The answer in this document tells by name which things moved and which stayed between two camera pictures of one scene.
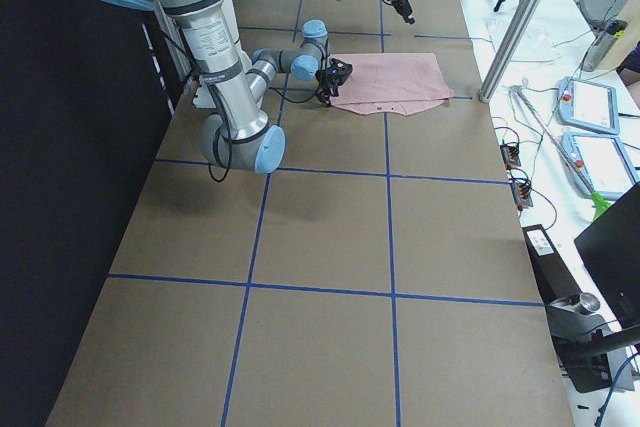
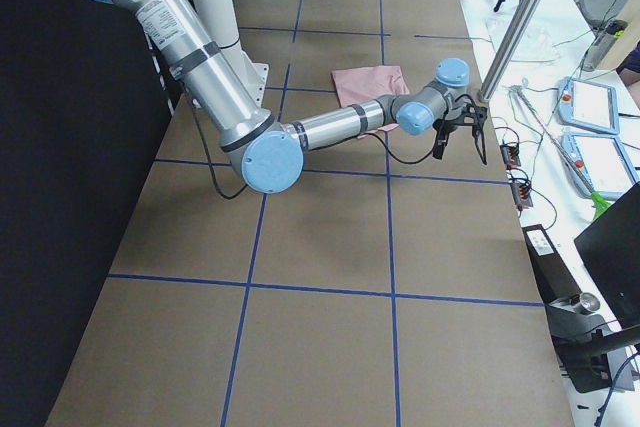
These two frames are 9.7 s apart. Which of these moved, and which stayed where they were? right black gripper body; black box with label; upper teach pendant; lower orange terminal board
Moved: right black gripper body
Stayed: upper teach pendant; black box with label; lower orange terminal board
